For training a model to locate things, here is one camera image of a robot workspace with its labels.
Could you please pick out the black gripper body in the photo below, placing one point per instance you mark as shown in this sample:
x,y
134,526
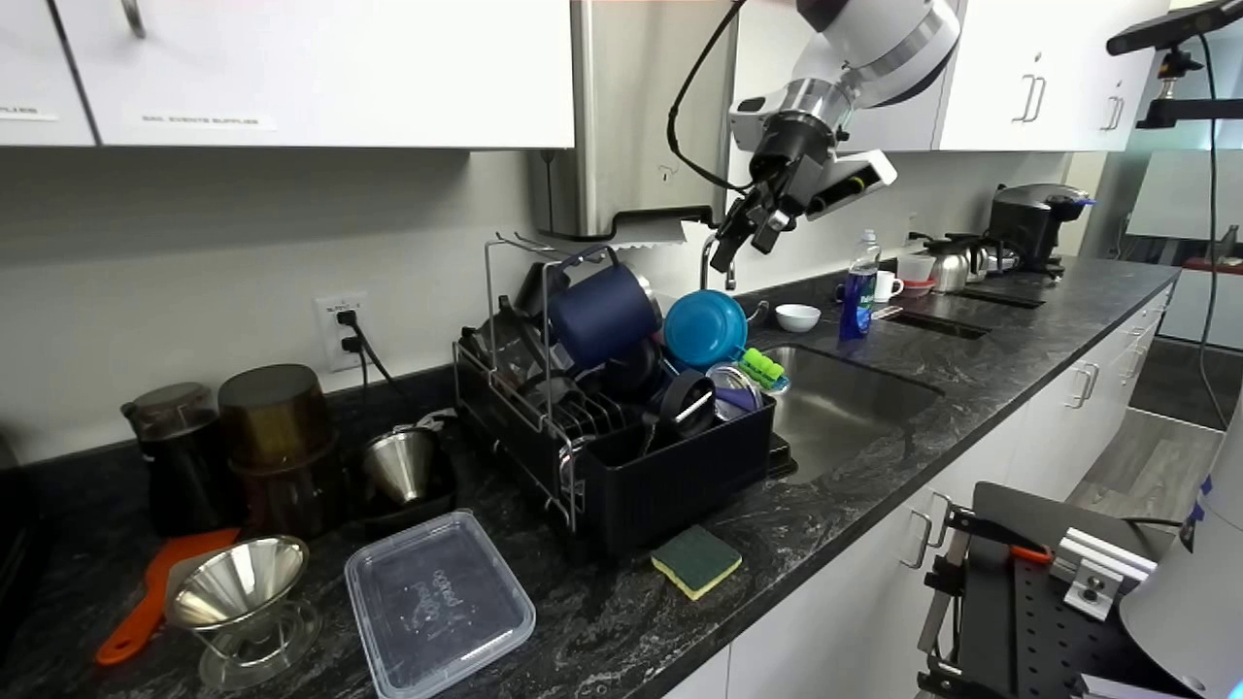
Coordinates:
x,y
781,157

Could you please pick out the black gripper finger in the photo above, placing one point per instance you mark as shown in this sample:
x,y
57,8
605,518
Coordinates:
x,y
767,227
728,242

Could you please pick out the blue cup steel inside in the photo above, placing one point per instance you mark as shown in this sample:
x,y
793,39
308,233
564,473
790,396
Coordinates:
x,y
605,312

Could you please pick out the stainless steel sink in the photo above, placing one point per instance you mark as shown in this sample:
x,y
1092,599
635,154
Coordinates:
x,y
841,401

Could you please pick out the chrome faucet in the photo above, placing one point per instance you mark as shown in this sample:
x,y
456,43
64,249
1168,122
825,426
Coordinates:
x,y
709,265

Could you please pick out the light blue plastic bowl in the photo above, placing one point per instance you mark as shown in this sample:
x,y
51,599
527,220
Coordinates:
x,y
703,326

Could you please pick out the small white bowl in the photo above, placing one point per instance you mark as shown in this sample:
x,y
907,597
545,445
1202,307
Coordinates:
x,y
798,317

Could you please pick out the blue soap bottle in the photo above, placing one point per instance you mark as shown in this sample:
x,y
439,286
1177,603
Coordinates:
x,y
857,307

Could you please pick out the bright green plastic item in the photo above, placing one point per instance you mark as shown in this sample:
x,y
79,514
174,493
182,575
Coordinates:
x,y
762,369

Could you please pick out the white mug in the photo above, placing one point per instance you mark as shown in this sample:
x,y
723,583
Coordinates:
x,y
887,287

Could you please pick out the clear round lid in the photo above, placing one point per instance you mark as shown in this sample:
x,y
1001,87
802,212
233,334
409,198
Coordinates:
x,y
734,392

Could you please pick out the steel paper towel dispenser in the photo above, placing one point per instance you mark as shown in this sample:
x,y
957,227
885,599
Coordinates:
x,y
635,119

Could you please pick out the black round bowl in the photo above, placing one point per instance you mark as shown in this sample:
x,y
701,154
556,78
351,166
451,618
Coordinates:
x,y
681,409

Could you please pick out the steel pitcher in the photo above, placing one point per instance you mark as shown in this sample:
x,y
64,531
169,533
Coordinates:
x,y
955,271

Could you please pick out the black counter mat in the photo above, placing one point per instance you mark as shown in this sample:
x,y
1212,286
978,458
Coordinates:
x,y
942,324

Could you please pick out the black dish rack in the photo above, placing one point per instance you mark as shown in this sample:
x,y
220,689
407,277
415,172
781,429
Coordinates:
x,y
646,487

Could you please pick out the black coffee machine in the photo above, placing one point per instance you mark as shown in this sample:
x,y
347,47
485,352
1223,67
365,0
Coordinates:
x,y
1036,227

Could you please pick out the yellow green sponge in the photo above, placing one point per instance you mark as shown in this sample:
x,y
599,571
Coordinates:
x,y
698,566

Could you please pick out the white lower cabinet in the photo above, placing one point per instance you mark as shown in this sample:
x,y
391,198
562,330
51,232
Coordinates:
x,y
857,597

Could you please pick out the white cabinet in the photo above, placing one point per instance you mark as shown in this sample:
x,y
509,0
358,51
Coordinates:
x,y
857,597
324,64

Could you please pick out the white upper cabinet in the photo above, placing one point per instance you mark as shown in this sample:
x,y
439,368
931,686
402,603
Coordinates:
x,y
324,64

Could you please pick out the clear plastic container lid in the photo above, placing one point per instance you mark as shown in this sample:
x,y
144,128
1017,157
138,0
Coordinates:
x,y
438,608

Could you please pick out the silver metal clamp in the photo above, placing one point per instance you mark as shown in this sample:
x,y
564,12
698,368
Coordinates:
x,y
1100,568

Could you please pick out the amber glass jar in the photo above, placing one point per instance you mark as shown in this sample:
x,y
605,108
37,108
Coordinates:
x,y
275,447

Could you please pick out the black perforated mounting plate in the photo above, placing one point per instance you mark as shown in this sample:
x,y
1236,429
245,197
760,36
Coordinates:
x,y
1036,646

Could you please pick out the white rounded housing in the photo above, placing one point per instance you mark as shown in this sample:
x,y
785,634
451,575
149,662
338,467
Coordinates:
x,y
1197,597

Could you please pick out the dark lidded canister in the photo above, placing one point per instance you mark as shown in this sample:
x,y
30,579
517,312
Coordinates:
x,y
182,458

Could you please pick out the large steel funnel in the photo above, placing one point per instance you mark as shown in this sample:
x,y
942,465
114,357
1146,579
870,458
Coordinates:
x,y
240,583

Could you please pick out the clear glass carafe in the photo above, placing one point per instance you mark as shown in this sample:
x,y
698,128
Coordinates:
x,y
259,655

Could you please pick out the orange spatula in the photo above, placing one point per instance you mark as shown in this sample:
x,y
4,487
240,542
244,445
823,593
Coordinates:
x,y
141,608

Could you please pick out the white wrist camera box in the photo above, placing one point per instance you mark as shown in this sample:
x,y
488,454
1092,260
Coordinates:
x,y
852,180

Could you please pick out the black camera on mount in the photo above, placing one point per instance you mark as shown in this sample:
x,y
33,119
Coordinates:
x,y
1170,34

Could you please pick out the white wall outlet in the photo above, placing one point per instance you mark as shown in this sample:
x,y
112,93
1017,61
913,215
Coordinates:
x,y
327,334

